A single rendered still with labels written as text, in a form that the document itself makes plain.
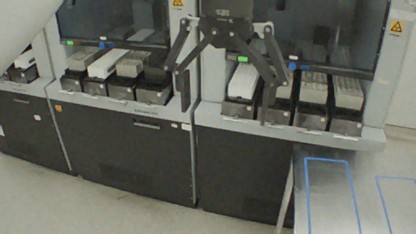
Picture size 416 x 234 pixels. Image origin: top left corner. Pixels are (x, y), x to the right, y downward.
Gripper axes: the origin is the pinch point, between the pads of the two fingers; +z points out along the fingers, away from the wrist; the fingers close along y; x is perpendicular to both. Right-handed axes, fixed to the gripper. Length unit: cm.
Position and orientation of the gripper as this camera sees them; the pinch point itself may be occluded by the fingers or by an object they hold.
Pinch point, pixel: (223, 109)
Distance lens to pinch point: 53.5
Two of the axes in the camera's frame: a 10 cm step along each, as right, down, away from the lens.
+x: 2.8, -5.2, 8.1
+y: 9.6, 1.5, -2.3
